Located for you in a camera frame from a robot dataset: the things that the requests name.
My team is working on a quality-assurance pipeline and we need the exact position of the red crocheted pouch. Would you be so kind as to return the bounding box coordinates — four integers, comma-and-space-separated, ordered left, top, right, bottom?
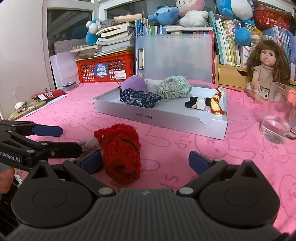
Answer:
94, 123, 141, 186

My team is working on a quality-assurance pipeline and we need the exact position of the clear glass mug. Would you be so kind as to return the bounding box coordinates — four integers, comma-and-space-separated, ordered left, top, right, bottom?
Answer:
260, 82, 295, 144

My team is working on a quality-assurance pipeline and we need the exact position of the red wire basket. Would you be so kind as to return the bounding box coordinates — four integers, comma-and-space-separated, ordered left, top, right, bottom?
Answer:
253, 8, 290, 30

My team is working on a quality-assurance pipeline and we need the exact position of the stack of books on crate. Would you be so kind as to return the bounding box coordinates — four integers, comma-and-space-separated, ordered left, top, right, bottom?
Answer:
70, 14, 142, 59

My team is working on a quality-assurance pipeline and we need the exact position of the translucent clipboard folder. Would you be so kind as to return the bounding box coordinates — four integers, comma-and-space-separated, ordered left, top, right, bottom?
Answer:
135, 34, 215, 83

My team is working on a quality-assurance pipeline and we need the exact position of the black round lid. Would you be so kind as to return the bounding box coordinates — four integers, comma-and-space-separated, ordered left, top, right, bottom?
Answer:
190, 96, 198, 103
185, 101, 197, 109

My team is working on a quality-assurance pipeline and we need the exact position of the white shallow cardboard box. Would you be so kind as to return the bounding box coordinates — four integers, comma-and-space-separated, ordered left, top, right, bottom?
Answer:
93, 87, 228, 140

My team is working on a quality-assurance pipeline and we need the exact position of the wooden desktop drawer shelf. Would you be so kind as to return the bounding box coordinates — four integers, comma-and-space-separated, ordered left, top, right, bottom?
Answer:
215, 55, 296, 90

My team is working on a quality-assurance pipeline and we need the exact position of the brown haired baby doll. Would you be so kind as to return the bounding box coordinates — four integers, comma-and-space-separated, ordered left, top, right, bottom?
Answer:
246, 40, 291, 104

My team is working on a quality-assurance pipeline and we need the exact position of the pink bunny blanket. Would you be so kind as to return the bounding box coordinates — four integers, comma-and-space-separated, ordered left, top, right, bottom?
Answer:
27, 83, 295, 232

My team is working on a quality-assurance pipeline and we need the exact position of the red envelope packet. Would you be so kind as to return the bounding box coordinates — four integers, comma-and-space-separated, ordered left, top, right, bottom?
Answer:
31, 89, 66, 101

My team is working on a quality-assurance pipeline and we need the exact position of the yellow red crocheted toy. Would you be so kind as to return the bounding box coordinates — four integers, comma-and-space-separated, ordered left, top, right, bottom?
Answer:
210, 87, 225, 115

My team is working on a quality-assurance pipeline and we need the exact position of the green checkered cloth pouch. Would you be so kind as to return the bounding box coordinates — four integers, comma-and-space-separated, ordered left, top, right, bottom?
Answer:
158, 76, 192, 101

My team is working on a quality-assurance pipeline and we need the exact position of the pink organza pouch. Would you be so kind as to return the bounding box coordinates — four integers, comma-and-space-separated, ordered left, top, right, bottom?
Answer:
79, 137, 101, 151

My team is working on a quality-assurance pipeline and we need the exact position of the white paper origami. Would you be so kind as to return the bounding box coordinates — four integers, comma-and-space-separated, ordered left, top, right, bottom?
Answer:
191, 97, 211, 112

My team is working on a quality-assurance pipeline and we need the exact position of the red plastic crate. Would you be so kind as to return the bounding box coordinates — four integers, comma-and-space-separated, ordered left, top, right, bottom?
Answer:
76, 51, 134, 83

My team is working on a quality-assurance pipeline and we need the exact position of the white pink bunny plush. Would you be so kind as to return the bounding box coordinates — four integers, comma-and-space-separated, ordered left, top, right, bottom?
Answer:
176, 0, 209, 27

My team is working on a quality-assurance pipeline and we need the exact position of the blue white penguin plush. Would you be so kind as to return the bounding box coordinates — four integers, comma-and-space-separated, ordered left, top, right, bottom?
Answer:
215, 0, 254, 25

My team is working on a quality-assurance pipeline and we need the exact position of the purple fluffy pouch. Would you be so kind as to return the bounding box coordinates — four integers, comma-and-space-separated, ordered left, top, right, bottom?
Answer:
119, 75, 148, 93

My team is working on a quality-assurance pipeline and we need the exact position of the blue white doraemon plush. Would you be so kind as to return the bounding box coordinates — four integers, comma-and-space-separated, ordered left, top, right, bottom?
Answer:
86, 19, 102, 45

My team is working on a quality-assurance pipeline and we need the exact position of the person's hand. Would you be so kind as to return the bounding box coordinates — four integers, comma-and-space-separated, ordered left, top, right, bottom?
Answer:
0, 167, 15, 194

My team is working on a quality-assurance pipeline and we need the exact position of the dark blue floral pouch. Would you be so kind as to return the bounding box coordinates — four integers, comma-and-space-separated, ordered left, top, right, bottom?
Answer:
120, 88, 162, 108

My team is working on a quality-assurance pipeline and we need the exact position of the blue bear plush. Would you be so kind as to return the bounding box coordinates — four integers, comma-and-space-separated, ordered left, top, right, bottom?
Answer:
148, 6, 181, 26

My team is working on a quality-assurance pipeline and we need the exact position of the blue plush ball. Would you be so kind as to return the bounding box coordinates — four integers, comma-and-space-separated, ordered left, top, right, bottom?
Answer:
234, 27, 251, 46

